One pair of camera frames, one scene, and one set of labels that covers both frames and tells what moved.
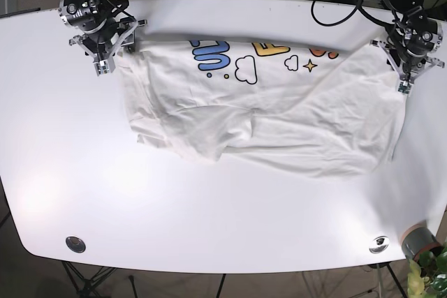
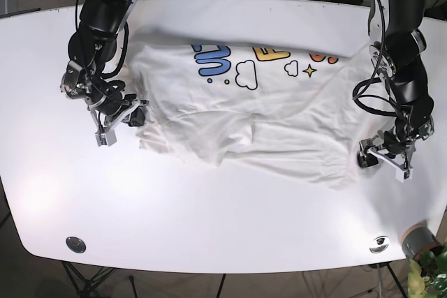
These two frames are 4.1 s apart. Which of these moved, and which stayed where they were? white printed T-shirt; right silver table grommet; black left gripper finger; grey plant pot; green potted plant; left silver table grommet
Moved: black left gripper finger
Stayed: left silver table grommet; green potted plant; right silver table grommet; white printed T-shirt; grey plant pot
